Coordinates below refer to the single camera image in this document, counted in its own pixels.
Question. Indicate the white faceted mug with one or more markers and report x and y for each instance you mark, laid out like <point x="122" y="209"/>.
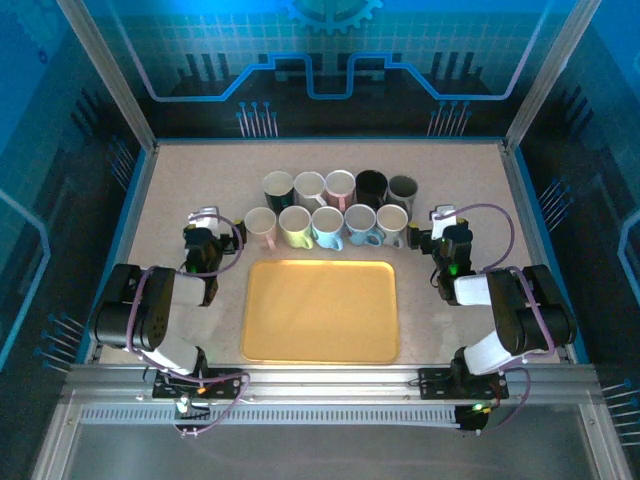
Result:
<point x="309" y="187"/>

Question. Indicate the small grey mug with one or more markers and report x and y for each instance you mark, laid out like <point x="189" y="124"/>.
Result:
<point x="391" y="222"/>

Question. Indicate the aluminium frame post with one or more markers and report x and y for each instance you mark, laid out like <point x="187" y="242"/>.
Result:
<point x="549" y="75"/>
<point x="110" y="75"/>

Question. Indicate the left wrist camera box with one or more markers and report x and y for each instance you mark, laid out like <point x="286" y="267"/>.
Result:
<point x="204" y="219"/>

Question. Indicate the light blue mug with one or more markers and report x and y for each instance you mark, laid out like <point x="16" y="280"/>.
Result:
<point x="327" y="225"/>

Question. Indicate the aluminium front rail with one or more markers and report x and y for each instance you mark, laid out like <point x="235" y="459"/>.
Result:
<point x="325" y="380"/>

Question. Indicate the pale pink round mug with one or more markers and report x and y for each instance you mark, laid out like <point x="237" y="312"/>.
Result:
<point x="261" y="222"/>

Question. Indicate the light green mug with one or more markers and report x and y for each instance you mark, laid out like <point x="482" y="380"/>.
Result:
<point x="295" y="225"/>

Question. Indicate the black mug white base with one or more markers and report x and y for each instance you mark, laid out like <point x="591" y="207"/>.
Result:
<point x="371" y="189"/>

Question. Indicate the aluminium side rail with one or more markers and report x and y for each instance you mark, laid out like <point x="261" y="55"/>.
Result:
<point x="520" y="200"/>
<point x="139" y="200"/>

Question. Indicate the large grey mug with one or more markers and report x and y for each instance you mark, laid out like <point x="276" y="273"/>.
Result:
<point x="402" y="192"/>

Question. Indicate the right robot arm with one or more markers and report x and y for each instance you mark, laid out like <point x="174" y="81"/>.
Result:
<point x="530" y="310"/>

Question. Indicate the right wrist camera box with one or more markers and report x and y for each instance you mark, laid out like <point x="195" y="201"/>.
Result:
<point x="442" y="222"/>

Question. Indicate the teal textured mug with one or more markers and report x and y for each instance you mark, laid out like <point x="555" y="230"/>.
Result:
<point x="360" y="222"/>

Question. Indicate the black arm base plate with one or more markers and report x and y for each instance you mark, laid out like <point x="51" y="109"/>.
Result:
<point x="225" y="382"/>
<point x="432" y="385"/>

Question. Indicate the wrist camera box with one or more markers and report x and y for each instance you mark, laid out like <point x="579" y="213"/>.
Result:
<point x="442" y="222"/>
<point x="204" y="219"/>

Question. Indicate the yellow tray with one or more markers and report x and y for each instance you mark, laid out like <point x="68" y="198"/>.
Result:
<point x="320" y="310"/>

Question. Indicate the dark green mug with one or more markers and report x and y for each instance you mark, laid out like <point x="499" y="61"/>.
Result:
<point x="278" y="190"/>

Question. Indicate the pink faceted mug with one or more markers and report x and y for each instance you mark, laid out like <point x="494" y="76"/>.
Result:
<point x="340" y="186"/>

